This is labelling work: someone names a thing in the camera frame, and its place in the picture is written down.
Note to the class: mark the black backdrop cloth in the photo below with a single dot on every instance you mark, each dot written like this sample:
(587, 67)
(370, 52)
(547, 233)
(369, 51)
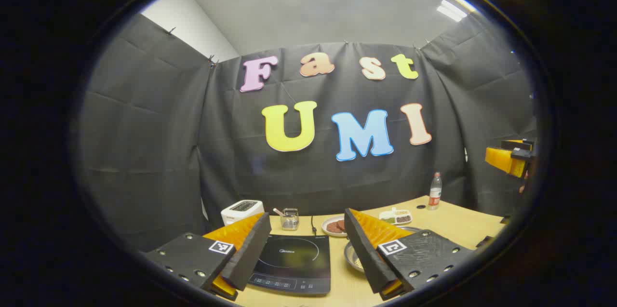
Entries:
(159, 153)

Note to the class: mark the heap of dark red beans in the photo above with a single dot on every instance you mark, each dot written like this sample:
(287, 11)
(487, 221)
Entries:
(403, 219)

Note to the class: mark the round white plate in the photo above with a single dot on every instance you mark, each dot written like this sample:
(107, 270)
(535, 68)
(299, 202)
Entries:
(332, 234)

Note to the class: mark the small ceiling light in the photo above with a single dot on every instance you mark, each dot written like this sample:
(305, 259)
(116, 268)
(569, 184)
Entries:
(451, 10)

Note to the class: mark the black induction cooktop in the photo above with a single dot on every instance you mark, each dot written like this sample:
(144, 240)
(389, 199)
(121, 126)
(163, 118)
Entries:
(294, 259)

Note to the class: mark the white divided tray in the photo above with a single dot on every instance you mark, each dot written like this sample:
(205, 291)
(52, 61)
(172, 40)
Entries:
(394, 209)

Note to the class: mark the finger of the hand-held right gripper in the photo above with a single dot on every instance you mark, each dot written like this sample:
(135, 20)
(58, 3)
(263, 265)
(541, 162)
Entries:
(501, 160)
(518, 144)

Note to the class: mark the pile of soybeans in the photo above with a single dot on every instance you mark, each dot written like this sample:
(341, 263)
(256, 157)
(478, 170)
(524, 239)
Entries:
(359, 262)

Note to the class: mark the heap of green beans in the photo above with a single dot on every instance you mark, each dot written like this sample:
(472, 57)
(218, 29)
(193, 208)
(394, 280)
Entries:
(388, 220)

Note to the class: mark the pink striped straw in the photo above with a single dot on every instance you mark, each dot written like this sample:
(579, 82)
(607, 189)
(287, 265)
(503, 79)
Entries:
(277, 211)

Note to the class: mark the clear water bottle red label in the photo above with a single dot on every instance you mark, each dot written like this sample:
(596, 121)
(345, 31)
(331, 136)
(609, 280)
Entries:
(435, 196)

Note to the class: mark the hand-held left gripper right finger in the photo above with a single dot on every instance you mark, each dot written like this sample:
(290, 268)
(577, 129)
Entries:
(364, 254)

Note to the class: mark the red meat slice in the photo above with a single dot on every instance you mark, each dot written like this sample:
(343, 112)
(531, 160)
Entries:
(342, 224)
(332, 227)

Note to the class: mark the white toaster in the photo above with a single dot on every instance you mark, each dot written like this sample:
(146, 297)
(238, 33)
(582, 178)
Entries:
(241, 210)

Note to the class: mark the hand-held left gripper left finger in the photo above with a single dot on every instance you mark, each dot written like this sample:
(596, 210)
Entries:
(250, 254)

